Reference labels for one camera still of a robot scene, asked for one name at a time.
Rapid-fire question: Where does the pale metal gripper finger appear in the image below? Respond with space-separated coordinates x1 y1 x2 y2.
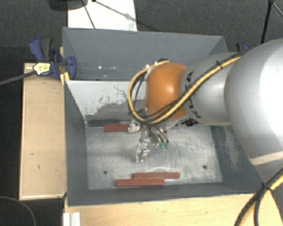
135 143 145 163
141 144 150 162

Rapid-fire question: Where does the red-brown flat block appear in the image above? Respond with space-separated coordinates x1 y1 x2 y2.
115 178 166 188
103 123 132 133
132 172 181 180

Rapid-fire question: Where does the grey metal bin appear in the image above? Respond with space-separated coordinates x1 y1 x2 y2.
62 26 266 207

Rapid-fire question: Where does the dark green flat block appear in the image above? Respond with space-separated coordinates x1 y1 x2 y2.
86 119 121 128

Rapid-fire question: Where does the pale wood board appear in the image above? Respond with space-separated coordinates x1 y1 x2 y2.
18 62 68 201

